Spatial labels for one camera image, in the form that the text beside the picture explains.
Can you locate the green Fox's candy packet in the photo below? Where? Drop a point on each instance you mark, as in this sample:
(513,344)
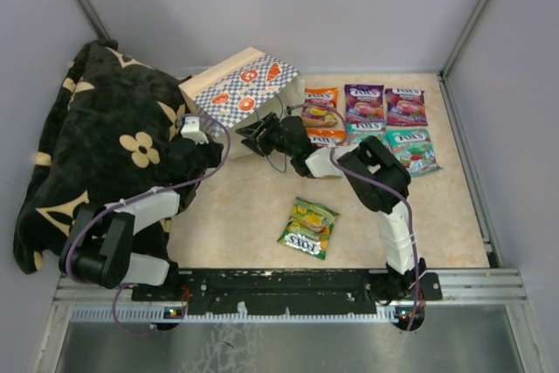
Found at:
(309,228)

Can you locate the teal Fox's candy packet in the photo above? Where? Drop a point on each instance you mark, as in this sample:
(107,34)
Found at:
(358,132)
(414,150)

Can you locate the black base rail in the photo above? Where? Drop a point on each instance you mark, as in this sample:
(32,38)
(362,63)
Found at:
(279,291)

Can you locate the orange Fox's candy packet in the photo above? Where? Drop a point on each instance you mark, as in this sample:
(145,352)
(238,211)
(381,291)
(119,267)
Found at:
(319,107)
(325,137)

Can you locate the black floral plush blanket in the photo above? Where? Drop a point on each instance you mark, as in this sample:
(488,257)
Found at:
(107,136)

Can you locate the pink Fox's candy packet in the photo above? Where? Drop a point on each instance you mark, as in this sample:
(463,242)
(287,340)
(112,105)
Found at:
(364,103)

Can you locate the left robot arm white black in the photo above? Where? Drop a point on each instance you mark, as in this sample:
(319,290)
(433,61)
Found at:
(99,249)

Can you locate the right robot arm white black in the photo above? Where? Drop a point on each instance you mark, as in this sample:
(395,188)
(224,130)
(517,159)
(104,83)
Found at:
(379,180)

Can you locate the right aluminium frame post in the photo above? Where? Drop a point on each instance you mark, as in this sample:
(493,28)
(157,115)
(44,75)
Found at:
(469,29)

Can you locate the blue checkered paper bag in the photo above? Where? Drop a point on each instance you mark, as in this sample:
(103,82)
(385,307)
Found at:
(247,85)

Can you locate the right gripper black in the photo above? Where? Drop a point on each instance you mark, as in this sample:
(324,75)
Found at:
(259,144)

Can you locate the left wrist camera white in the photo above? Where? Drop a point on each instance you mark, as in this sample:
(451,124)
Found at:
(191,130)

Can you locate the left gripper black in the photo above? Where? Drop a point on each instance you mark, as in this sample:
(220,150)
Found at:
(214,148)

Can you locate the purple Fox's candy packet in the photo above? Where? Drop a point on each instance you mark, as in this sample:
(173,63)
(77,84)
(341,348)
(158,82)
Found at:
(405,107)

